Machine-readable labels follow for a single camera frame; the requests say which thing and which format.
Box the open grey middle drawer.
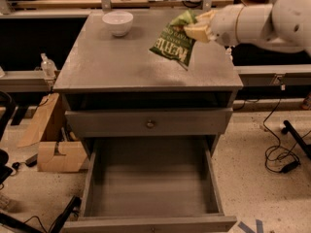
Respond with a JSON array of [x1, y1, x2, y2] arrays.
[[63, 136, 236, 233]]

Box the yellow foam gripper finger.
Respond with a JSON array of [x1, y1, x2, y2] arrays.
[[195, 10, 216, 21], [184, 23, 213, 43]]

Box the closed grey top drawer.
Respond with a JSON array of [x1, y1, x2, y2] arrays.
[[65, 108, 232, 138]]

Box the small white pump bottle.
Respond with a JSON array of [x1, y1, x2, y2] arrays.
[[225, 47, 233, 61]]

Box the white ceramic bowl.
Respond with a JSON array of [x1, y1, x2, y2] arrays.
[[102, 11, 134, 37]]

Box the grey wooden drawer cabinet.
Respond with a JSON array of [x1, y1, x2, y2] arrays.
[[52, 9, 244, 233]]

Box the green jalapeno chip bag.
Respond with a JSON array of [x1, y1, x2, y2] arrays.
[[150, 10, 197, 68]]

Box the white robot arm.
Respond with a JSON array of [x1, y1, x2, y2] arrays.
[[184, 0, 311, 55]]

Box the cardboard box on floor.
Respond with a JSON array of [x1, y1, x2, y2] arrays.
[[37, 142, 87, 173]]

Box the black bar lower left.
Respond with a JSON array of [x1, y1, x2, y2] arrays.
[[49, 196, 82, 233]]

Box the black power cable with adapter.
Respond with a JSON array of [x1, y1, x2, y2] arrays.
[[260, 97, 311, 175]]

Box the clear pump bottle left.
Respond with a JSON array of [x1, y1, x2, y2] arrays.
[[41, 53, 57, 79]]

